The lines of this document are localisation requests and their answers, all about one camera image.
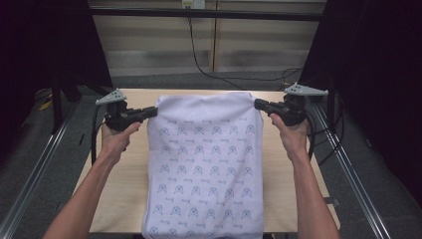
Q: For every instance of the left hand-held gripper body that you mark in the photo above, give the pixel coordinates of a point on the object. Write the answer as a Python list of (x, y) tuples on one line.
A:
[(116, 116)]

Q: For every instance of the black horizontal frame bar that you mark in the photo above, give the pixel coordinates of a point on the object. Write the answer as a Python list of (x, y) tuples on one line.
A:
[(199, 13)]

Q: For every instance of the dark curtain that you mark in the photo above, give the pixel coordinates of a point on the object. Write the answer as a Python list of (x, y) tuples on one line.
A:
[(375, 83), (40, 49)]

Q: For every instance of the white wall socket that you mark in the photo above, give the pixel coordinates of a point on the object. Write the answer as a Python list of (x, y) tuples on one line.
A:
[(194, 4)]

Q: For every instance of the person's right hand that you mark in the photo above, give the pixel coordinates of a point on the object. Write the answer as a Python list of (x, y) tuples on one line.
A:
[(295, 139)]

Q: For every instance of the grey tape strip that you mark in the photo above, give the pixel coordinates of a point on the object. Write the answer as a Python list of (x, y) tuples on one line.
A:
[(333, 201)]

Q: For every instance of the metal floor rail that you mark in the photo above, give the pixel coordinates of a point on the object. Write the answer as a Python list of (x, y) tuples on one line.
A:
[(356, 182), (31, 179)]

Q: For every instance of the black metal stand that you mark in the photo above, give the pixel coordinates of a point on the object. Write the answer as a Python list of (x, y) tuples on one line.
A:
[(56, 109), (330, 106)]

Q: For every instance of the person's left hand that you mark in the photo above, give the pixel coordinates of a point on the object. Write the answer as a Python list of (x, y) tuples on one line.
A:
[(116, 141)]

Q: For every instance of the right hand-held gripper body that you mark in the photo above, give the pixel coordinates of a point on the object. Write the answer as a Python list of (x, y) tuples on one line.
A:
[(293, 111)]

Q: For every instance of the small black floor object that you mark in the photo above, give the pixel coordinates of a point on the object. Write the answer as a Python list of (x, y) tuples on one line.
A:
[(81, 139)]

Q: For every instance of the white printed towel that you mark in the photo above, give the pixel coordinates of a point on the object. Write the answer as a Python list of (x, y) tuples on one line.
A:
[(205, 159)]

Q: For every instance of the yellow floor object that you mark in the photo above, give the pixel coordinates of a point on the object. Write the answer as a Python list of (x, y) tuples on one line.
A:
[(45, 105)]

